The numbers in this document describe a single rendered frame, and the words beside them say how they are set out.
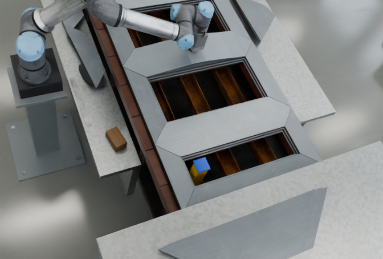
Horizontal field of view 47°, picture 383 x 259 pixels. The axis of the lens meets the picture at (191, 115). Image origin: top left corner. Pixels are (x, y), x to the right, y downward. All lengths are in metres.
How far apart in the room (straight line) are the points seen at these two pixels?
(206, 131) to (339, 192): 0.64
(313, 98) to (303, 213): 0.91
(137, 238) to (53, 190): 1.26
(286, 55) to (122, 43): 0.96
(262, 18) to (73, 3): 1.19
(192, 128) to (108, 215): 0.92
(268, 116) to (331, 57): 1.80
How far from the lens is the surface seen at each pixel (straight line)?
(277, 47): 2.63
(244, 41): 2.42
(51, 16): 2.05
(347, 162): 1.98
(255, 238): 1.64
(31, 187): 2.77
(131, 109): 2.05
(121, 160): 2.08
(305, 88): 2.51
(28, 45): 2.04
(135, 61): 2.18
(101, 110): 2.21
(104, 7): 1.81
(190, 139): 1.99
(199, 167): 1.89
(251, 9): 2.71
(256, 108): 2.18
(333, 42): 4.02
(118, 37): 2.27
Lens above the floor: 2.56
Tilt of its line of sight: 56 degrees down
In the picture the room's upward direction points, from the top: 22 degrees clockwise
